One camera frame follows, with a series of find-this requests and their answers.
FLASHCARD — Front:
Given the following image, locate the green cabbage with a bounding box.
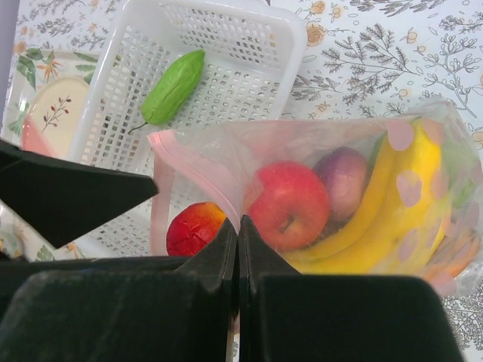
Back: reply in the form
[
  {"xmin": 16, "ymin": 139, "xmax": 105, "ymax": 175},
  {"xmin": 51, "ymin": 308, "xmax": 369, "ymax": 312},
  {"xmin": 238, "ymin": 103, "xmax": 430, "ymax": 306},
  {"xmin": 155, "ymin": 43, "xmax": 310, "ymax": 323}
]
[{"xmin": 442, "ymin": 141, "xmax": 478, "ymax": 208}]

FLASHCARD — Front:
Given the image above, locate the red apple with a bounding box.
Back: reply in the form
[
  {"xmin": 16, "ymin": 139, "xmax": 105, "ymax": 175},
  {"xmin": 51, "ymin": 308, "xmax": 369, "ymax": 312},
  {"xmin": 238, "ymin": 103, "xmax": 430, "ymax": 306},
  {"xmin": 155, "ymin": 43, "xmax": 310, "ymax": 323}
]
[{"xmin": 246, "ymin": 161, "xmax": 330, "ymax": 252}]

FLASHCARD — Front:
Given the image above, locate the clear zip top bag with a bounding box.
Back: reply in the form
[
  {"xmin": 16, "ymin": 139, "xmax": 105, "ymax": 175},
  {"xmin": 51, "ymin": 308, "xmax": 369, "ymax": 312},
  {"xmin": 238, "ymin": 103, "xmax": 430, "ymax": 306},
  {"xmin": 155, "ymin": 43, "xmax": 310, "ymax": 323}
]
[{"xmin": 148, "ymin": 99, "xmax": 482, "ymax": 296}]

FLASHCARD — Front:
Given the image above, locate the green cucumber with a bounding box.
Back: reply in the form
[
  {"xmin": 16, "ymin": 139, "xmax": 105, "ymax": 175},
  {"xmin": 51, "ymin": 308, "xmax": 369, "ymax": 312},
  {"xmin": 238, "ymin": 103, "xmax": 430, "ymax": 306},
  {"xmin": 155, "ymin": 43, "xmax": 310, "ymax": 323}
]
[{"xmin": 128, "ymin": 50, "xmax": 205, "ymax": 134}]

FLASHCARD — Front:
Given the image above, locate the red strawberry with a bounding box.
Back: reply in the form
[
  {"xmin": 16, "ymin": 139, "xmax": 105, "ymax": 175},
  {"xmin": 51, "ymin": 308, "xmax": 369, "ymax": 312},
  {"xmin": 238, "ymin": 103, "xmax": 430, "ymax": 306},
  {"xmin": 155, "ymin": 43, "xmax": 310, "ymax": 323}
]
[{"xmin": 166, "ymin": 202, "xmax": 226, "ymax": 256}]

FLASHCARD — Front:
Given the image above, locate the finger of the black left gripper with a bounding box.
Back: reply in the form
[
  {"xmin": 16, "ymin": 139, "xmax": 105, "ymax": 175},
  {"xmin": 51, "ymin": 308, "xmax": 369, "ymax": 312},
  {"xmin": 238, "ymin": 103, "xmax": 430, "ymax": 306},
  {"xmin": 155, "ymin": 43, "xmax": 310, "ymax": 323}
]
[
  {"xmin": 1, "ymin": 256, "xmax": 189, "ymax": 302},
  {"xmin": 1, "ymin": 141, "xmax": 158, "ymax": 248}
]

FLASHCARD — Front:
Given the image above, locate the pink beige round plate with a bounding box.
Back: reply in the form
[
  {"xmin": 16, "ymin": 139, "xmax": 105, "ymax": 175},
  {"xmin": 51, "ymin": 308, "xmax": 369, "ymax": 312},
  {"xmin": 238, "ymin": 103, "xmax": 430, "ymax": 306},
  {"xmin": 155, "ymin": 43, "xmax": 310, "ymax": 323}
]
[{"xmin": 20, "ymin": 76, "xmax": 88, "ymax": 159}]

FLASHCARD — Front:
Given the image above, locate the purple onion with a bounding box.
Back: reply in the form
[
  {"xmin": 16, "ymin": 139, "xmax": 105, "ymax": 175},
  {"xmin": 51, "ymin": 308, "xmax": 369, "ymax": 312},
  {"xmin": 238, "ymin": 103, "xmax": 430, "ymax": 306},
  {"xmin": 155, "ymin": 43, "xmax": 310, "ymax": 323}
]
[{"xmin": 312, "ymin": 146, "xmax": 368, "ymax": 221}]

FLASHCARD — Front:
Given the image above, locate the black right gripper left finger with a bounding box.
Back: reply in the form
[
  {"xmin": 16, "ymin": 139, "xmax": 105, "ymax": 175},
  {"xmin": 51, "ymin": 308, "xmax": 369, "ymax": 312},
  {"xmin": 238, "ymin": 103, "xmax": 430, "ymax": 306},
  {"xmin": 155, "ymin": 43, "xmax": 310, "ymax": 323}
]
[{"xmin": 1, "ymin": 222, "xmax": 237, "ymax": 361}]

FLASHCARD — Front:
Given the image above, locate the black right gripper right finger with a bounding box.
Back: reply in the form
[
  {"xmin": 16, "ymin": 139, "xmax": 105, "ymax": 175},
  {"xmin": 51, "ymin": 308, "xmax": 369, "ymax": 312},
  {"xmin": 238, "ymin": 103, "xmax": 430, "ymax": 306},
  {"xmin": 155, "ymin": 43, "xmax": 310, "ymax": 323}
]
[{"xmin": 238, "ymin": 216, "xmax": 463, "ymax": 362}]

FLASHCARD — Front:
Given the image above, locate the yellow banana bunch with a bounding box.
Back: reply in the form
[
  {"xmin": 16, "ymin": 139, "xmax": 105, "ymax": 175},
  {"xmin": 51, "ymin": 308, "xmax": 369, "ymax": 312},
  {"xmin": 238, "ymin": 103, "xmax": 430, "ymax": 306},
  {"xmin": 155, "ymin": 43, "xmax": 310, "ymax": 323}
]
[{"xmin": 283, "ymin": 118, "xmax": 451, "ymax": 274}]

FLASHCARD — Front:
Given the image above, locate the leaf patterned tray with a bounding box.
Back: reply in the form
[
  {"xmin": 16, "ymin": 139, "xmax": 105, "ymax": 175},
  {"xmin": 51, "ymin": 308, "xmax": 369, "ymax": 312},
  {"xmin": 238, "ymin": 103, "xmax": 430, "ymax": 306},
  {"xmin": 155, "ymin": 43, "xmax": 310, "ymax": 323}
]
[{"xmin": 1, "ymin": 48, "xmax": 99, "ymax": 262}]

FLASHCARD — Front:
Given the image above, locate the floral table mat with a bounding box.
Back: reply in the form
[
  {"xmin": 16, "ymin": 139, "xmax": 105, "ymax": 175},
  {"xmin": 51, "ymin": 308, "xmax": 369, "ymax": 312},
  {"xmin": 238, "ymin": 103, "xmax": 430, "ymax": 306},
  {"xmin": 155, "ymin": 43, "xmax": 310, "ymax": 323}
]
[{"xmin": 14, "ymin": 0, "xmax": 483, "ymax": 362}]

